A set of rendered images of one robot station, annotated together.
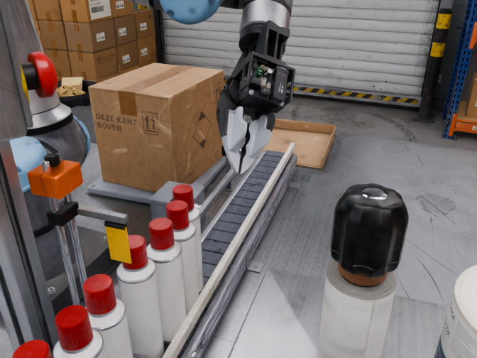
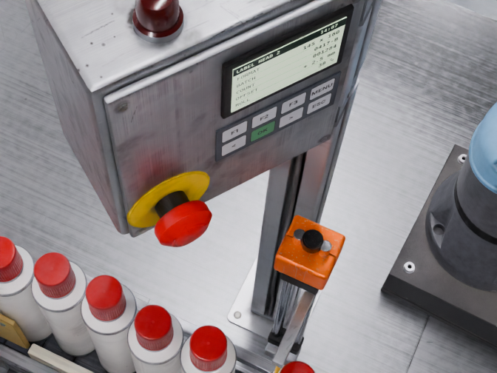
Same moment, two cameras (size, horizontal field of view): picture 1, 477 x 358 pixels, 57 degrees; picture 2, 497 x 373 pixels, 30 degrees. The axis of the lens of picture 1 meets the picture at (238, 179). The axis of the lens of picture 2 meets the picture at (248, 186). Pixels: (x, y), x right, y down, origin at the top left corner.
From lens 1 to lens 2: 0.62 m
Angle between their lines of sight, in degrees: 66
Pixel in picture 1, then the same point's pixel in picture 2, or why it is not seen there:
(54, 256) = (458, 255)
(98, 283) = (208, 343)
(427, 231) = not seen: outside the picture
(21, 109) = (121, 223)
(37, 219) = (477, 215)
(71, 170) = (305, 271)
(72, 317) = (149, 323)
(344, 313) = not seen: outside the picture
